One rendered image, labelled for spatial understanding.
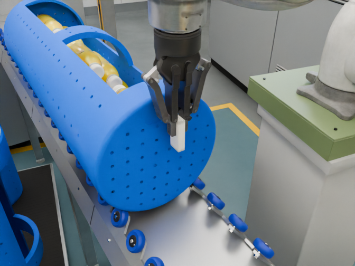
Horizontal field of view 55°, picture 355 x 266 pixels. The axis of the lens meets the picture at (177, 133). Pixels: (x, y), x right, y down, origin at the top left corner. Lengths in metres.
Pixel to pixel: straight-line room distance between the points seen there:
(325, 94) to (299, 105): 0.07
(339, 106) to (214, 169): 1.49
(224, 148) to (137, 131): 1.94
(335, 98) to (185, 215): 0.49
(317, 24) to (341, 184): 1.55
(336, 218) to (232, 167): 1.33
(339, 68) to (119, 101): 0.57
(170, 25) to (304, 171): 0.64
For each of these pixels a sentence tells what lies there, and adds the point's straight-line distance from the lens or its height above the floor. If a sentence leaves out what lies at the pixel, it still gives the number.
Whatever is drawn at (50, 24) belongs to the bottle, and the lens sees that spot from 1.27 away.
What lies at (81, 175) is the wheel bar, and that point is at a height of 0.92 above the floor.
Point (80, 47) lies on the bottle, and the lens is 1.02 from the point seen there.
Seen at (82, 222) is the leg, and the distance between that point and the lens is 1.60.
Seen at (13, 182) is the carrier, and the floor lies 0.27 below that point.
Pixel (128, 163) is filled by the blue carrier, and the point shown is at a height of 1.11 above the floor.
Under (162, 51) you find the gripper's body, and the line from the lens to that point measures 0.54.
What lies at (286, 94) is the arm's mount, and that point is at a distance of 1.03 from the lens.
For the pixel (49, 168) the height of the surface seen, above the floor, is 0.15.
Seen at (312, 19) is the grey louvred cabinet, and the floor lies 0.87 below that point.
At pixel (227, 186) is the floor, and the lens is 2.24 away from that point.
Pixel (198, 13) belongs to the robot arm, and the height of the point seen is 1.39.
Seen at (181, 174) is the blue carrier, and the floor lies 1.02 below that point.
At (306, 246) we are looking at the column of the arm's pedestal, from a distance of 1.16.
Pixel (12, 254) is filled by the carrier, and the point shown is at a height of 0.70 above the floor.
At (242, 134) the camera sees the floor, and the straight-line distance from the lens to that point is 2.70.
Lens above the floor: 1.53
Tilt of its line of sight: 35 degrees down
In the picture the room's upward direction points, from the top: straight up
